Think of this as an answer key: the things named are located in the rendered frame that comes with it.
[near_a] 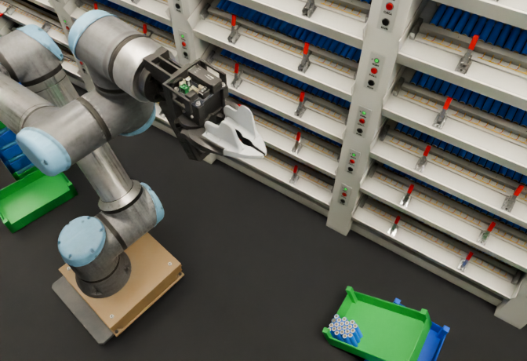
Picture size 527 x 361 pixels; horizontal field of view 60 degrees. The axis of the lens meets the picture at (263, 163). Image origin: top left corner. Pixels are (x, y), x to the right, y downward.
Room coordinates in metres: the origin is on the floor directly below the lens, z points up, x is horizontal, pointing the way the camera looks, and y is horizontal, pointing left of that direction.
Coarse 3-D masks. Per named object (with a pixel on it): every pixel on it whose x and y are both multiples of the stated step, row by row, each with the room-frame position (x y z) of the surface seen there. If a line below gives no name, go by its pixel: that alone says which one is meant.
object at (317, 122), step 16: (208, 48) 1.39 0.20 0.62; (224, 64) 1.35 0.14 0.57; (256, 80) 1.27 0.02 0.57; (240, 96) 1.24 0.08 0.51; (256, 96) 1.21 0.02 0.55; (272, 96) 1.20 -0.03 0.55; (288, 112) 1.13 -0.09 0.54; (304, 112) 1.12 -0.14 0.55; (320, 128) 1.05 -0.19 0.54; (336, 128) 1.04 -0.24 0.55
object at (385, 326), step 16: (352, 288) 0.69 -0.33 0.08; (352, 304) 0.65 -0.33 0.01; (368, 304) 0.64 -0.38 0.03; (384, 304) 0.62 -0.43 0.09; (368, 320) 0.58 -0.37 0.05; (384, 320) 0.57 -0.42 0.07; (400, 320) 0.56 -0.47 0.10; (416, 320) 0.56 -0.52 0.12; (368, 336) 0.52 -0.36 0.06; (384, 336) 0.52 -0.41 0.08; (400, 336) 0.51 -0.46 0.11; (416, 336) 0.50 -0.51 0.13; (352, 352) 0.47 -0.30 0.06; (368, 352) 0.45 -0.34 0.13; (384, 352) 0.46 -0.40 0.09; (400, 352) 0.45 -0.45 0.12; (416, 352) 0.44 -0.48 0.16
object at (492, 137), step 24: (408, 72) 1.05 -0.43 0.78; (384, 96) 0.95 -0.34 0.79; (408, 96) 0.97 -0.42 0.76; (432, 96) 0.94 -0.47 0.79; (456, 96) 0.94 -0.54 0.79; (480, 96) 0.93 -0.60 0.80; (408, 120) 0.91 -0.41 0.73; (432, 120) 0.89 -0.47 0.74; (456, 120) 0.88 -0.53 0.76; (480, 120) 0.86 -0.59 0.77; (504, 120) 0.85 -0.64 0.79; (456, 144) 0.84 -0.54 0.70; (480, 144) 0.81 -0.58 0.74; (504, 144) 0.80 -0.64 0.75
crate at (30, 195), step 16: (32, 176) 1.23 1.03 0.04; (48, 176) 1.26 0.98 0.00; (64, 176) 1.22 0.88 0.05; (0, 192) 1.14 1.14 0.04; (16, 192) 1.17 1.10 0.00; (32, 192) 1.17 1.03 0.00; (48, 192) 1.17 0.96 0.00; (64, 192) 1.13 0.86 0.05; (0, 208) 1.09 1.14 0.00; (16, 208) 1.09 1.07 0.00; (32, 208) 1.09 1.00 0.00; (48, 208) 1.07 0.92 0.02; (16, 224) 0.98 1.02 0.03
